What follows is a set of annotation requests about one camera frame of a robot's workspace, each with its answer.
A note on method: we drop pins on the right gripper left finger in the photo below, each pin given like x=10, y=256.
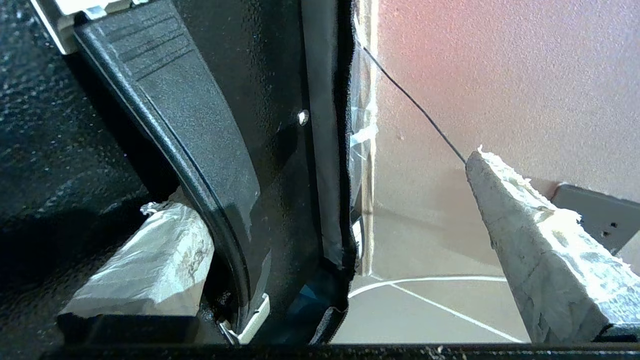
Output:
x=145, y=270

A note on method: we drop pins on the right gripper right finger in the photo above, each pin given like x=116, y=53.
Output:
x=545, y=265

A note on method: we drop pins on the grey metal bracket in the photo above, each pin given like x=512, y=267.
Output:
x=597, y=216

